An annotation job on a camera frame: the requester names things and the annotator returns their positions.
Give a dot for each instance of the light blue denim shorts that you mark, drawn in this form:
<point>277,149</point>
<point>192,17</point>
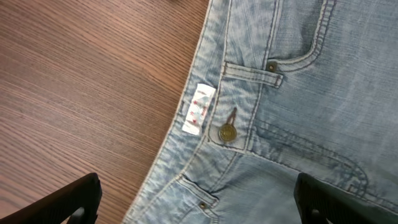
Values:
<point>276,89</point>

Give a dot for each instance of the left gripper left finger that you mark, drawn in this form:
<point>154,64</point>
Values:
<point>77,202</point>

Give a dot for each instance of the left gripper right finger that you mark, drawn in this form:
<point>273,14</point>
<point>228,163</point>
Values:
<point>321,203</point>

